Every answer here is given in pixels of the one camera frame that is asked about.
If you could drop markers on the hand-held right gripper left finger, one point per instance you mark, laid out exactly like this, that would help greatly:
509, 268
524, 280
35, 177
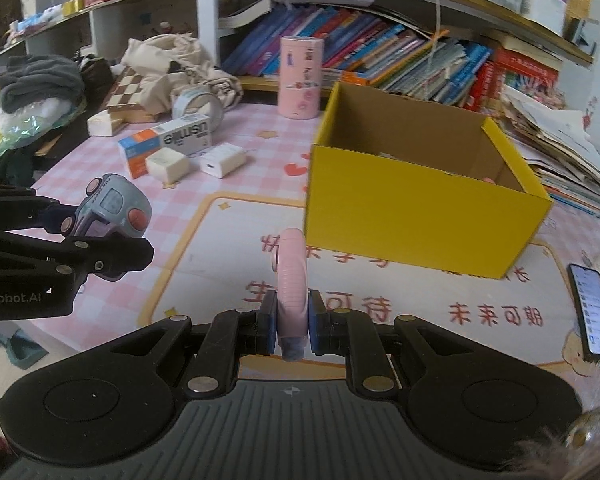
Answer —
266, 322

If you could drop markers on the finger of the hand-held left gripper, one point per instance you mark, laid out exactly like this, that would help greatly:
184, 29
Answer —
110, 255
25, 212

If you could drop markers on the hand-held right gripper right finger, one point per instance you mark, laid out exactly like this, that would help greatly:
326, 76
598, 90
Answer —
319, 322

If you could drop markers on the purple grey toy watch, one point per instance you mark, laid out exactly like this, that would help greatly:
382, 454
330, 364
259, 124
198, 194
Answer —
112, 203

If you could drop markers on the pink round disc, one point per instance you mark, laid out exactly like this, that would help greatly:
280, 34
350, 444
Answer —
292, 270

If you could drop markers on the small white cube box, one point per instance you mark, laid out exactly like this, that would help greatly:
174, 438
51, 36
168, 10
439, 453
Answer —
166, 165

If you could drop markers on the white orange carton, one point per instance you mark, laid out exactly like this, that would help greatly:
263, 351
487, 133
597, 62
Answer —
180, 135

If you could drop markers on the yellow cardboard box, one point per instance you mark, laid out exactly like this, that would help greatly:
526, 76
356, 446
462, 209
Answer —
410, 210

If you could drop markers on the teal container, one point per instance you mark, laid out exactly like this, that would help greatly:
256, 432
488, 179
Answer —
25, 350

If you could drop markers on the dark cloth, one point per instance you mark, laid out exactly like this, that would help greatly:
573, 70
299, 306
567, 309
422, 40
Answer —
10, 167

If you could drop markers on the iridescent plastic bag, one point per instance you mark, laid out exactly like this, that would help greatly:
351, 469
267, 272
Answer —
15, 130

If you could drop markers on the white tissue block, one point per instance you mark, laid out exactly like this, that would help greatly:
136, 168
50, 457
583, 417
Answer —
105, 124

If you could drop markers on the grey folded cloth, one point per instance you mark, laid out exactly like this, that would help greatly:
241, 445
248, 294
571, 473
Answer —
40, 80

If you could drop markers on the white charger plug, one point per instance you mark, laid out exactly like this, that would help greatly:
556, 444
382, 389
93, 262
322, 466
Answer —
222, 160

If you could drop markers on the dark brown bag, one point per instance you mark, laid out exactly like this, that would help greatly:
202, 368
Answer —
96, 80

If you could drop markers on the pink checked table mat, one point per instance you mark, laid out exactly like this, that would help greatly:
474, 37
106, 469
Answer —
260, 170

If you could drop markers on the wooden chessboard box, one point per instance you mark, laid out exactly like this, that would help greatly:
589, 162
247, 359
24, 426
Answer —
125, 92

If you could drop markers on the clear tape roll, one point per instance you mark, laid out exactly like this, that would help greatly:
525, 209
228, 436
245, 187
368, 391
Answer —
180, 105

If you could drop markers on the beige cloth bag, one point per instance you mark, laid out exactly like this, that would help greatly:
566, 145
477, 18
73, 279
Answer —
165, 57

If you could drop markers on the gold tape roll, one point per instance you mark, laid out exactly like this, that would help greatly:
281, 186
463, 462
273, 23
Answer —
74, 7

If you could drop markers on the pink sticker-covered canister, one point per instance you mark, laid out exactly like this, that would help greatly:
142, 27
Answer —
300, 77

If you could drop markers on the white wooden bookshelf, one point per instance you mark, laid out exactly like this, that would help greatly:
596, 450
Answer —
206, 10

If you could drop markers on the thick grey-edged book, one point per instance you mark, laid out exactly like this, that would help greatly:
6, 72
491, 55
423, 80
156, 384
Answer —
242, 15

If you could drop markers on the black smartphone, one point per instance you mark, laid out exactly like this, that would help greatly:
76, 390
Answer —
595, 315

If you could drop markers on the fuzzy beaded garment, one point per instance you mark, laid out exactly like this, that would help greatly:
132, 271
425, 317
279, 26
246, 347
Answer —
570, 450

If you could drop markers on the row of colourful books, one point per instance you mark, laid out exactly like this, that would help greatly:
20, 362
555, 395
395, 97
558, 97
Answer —
370, 45

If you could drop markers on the stack of papers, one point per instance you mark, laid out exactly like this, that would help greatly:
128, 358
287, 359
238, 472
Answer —
560, 155

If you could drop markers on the white pen holder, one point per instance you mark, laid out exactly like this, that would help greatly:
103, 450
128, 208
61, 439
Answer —
542, 7

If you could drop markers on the small black stand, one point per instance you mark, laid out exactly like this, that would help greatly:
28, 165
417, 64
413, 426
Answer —
580, 31

